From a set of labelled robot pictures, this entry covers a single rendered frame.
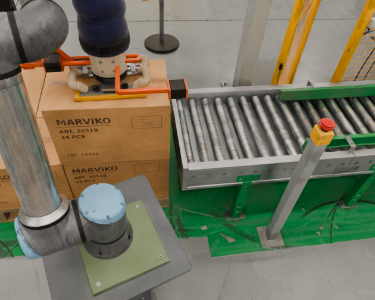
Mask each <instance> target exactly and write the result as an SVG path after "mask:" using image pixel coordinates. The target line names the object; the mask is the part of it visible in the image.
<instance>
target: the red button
mask: <svg viewBox="0 0 375 300"><path fill-rule="evenodd" d="M318 125H319V126H320V129H321V131H323V132H329V131H332V130H334V129H335V127H336V124H335V122H334V121H333V120H331V119H329V118H322V119H320V121H319V122H318Z"/></svg>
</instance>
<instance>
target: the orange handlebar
mask: <svg viewBox="0 0 375 300"><path fill-rule="evenodd" d="M71 58H72V59H73V60H72V61H67V60H66V59H65V58H64V57H63V62H62V66H72V65H91V63H90V60H83V61H74V59H86V58H89V56H88V55H87V56H72V57H71ZM141 59H142V57H141V56H140V55H139V54H126V59H125V63H138V62H140V61H141ZM20 66H21V68H23V70H28V69H35V67H43V64H42V59H41V60H39V61H35V62H30V63H25V64H20ZM115 93H116V94H118V95H119V96H121V95H140V94H151V93H168V87H167V86H166V87H146V88H135V89H120V66H119V65H117V67H115Z"/></svg>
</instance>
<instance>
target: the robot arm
mask: <svg viewBox="0 0 375 300"><path fill-rule="evenodd" d="M20 4H21V8H20V10H17V9H16V6H15V3H14V0H0V155H1V157H2V160H3V162H4V164H5V167H6V169H7V172H8V174H9V177H10V179H11V181H12V184H13V186H14V189H15V192H16V194H17V196H18V199H19V201H20V204H21V208H20V210H19V212H18V216H17V217H16V218H15V221H14V226H15V232H16V233H17V239H18V242H19V244H20V246H21V248H22V250H23V252H24V253H25V255H26V256H27V257H28V258H31V259H35V258H39V257H45V256H47V255H49V254H53V253H55V252H58V251H62V250H64V249H67V248H70V247H72V246H76V245H79V244H81V243H83V244H84V247H85V249H86V250H87V252H88V253H89V254H91V256H93V257H95V258H99V259H102V260H108V259H112V258H115V257H118V256H120V255H121V254H123V253H124V252H125V251H126V250H127V249H128V247H129V246H130V244H131V242H132V237H133V230H132V226H131V224H130V222H129V220H128V219H127V218H126V202H125V200H124V196H123V194H122V193H121V192H120V190H119V189H117V188H116V187H115V186H113V185H110V184H107V183H98V184H94V185H91V186H89V187H87V188H86V189H85V190H84V191H83V192H82V193H81V195H80V197H79V198H77V199H74V200H70V201H68V199H67V198H66V196H64V195H62V194H60V193H59V191H58V188H57V184H56V182H55V179H54V175H53V172H52V169H51V165H50V163H49V160H48V156H47V153H46V150H45V146H44V144H43V140H42V137H41V134H40V131H39V127H38V124H37V121H36V117H35V114H34V112H33V108H32V105H31V102H30V98H29V95H28V93H27V89H26V85H25V83H24V79H23V76H22V73H21V72H22V69H21V66H20V64H25V63H32V62H35V61H39V60H41V59H44V58H46V57H48V56H49V55H51V54H53V53H54V52H55V51H56V50H58V49H59V48H60V47H61V45H62V44H63V43H64V42H65V40H66V38H67V35H68V28H69V25H68V19H67V16H66V14H65V12H64V11H63V9H62V8H61V7H60V6H59V5H58V4H57V3H56V2H54V1H53V0H20Z"/></svg>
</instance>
